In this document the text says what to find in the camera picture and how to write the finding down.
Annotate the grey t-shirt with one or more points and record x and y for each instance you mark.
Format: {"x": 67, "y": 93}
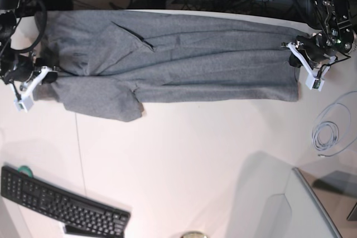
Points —
{"x": 114, "y": 61}

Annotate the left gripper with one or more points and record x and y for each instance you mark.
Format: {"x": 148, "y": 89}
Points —
{"x": 311, "y": 52}

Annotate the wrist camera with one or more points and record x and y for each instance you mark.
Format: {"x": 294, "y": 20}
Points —
{"x": 314, "y": 83}
{"x": 24, "y": 104}

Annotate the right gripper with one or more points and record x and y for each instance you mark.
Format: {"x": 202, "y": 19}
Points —
{"x": 22, "y": 69}

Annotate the black keyboard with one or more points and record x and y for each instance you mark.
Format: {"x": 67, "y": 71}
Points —
{"x": 87, "y": 217}

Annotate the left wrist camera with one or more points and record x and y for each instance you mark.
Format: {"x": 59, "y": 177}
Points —
{"x": 314, "y": 83}

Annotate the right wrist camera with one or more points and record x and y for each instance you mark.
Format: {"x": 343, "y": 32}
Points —
{"x": 24, "y": 104}

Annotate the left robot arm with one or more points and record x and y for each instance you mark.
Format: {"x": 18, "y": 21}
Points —
{"x": 333, "y": 20}

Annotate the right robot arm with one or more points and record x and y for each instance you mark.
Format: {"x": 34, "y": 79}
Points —
{"x": 12, "y": 12}

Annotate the green tape roll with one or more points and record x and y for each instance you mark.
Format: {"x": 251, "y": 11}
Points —
{"x": 26, "y": 171}

